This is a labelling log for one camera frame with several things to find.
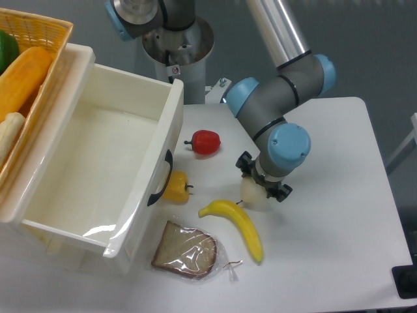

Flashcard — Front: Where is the green bell pepper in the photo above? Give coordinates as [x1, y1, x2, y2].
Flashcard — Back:
[0, 30, 20, 74]

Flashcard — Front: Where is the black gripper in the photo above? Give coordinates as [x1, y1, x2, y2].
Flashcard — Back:
[235, 151, 293, 202]

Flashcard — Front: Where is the white drawer cabinet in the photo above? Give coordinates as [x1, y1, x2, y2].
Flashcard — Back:
[1, 43, 95, 270]

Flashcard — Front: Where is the orange baguette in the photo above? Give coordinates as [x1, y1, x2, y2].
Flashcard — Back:
[1, 47, 53, 122]

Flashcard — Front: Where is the yellow banana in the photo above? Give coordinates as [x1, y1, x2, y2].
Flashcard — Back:
[198, 200, 264, 264]

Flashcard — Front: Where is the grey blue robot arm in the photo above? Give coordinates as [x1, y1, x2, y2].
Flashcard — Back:
[105, 1, 336, 201]

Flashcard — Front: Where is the bread slice in plastic bag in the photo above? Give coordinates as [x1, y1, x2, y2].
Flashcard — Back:
[151, 218, 243, 284]

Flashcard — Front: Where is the white frame at right edge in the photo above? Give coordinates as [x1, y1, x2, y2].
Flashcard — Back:
[385, 113, 416, 175]

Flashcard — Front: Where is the pale white bread roll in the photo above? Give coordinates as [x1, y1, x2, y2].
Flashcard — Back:
[1, 112, 25, 168]

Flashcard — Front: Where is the red bell pepper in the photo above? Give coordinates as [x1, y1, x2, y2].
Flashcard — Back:
[184, 130, 221, 155]

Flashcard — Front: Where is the yellow bell pepper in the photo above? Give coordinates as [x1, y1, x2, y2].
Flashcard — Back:
[162, 171, 193, 203]

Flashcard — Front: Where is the black device at table edge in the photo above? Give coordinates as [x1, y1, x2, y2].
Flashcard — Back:
[392, 265, 416, 299]

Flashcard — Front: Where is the yellow wicker basket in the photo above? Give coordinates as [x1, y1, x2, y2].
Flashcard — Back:
[1, 8, 73, 183]

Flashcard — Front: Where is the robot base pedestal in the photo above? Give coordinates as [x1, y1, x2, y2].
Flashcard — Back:
[142, 17, 231, 104]

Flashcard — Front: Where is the white plastic drawer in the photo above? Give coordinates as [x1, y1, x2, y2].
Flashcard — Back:
[23, 64, 184, 273]

